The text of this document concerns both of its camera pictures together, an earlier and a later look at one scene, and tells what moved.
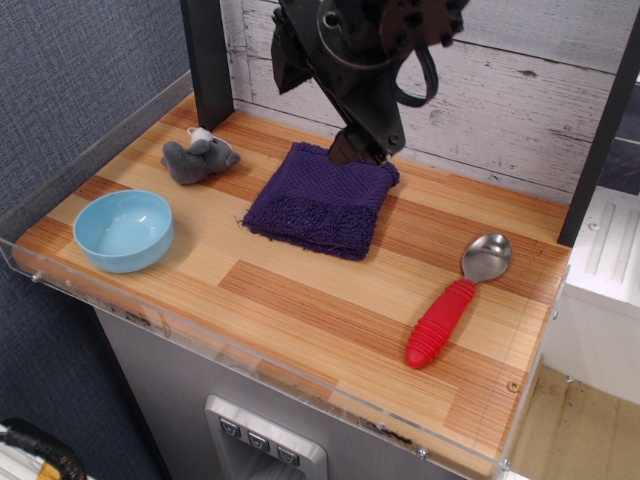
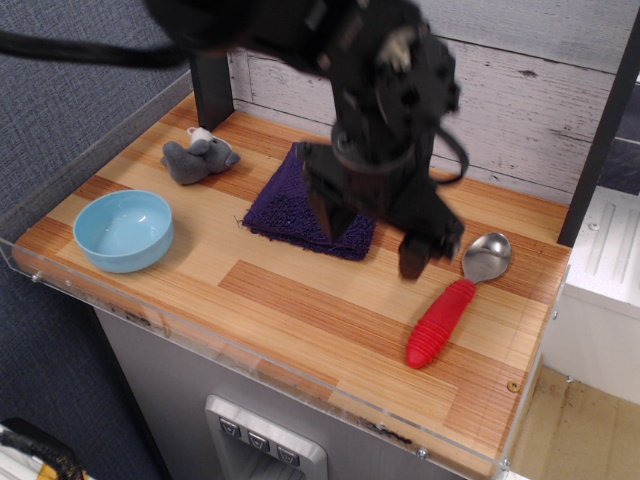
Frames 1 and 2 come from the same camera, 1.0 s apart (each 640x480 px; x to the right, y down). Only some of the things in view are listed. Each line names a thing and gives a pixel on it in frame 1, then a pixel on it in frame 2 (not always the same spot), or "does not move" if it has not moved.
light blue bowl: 124,231 does not move
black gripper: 364,95 -> 406,197
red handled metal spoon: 485,256 does not move
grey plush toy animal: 205,154 does not move
